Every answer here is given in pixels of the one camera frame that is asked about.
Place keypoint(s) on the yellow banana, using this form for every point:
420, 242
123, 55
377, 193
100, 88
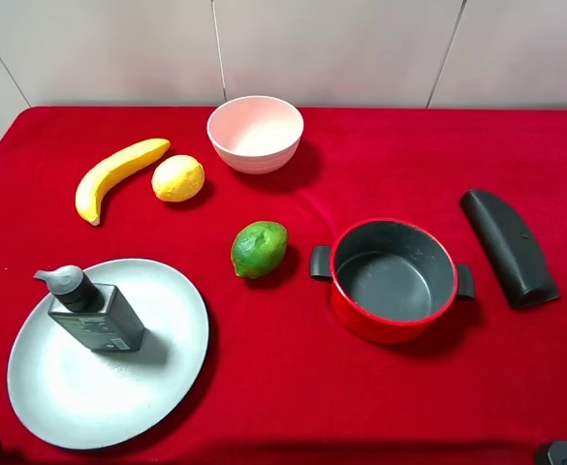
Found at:
98, 181

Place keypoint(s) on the grey pump dispenser bottle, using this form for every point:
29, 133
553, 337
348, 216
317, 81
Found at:
97, 315

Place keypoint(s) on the black object bottom right corner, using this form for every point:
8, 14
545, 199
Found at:
553, 453

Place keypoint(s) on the pink bowl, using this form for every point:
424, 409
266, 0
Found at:
255, 134

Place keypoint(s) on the grey round plate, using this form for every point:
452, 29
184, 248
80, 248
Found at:
73, 398

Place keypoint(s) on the black curved case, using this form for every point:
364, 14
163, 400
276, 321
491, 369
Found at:
512, 250

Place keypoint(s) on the red pot with black handles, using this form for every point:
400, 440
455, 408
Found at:
390, 279

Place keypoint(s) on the red tablecloth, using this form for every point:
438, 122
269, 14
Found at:
284, 381

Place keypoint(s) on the green lime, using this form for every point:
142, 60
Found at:
258, 249

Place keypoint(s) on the yellow lemon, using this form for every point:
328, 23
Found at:
178, 179

